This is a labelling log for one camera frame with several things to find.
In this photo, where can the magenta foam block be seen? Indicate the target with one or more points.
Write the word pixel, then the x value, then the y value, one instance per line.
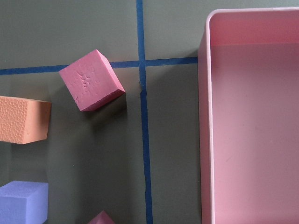
pixel 91 81

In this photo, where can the pink plastic tray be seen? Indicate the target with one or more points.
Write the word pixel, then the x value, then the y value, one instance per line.
pixel 248 82

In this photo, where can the dark pink foam block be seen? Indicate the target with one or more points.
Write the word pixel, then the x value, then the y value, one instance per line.
pixel 102 218

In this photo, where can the orange foam block right side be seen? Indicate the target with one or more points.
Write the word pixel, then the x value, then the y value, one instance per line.
pixel 23 121

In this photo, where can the purple foam block right side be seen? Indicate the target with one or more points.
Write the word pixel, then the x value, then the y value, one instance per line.
pixel 24 202

